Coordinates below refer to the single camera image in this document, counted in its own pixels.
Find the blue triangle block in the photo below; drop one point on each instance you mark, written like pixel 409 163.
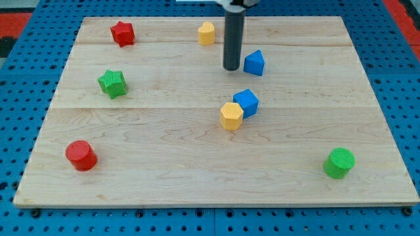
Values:
pixel 254 63

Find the yellow heart block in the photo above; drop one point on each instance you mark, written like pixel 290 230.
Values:
pixel 206 34

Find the yellow hexagon block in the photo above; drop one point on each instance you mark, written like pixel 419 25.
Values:
pixel 231 116

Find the blue cube block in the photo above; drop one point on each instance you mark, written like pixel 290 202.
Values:
pixel 247 101

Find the wooden board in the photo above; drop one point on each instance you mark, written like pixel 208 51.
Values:
pixel 162 144

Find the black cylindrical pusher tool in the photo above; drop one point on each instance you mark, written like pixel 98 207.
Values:
pixel 233 35

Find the green star block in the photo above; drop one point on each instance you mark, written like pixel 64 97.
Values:
pixel 112 83

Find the red star block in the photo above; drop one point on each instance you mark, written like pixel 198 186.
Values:
pixel 123 33

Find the red cylinder block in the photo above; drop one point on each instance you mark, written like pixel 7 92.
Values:
pixel 81 155

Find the green cylinder block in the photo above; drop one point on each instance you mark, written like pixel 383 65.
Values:
pixel 339 162

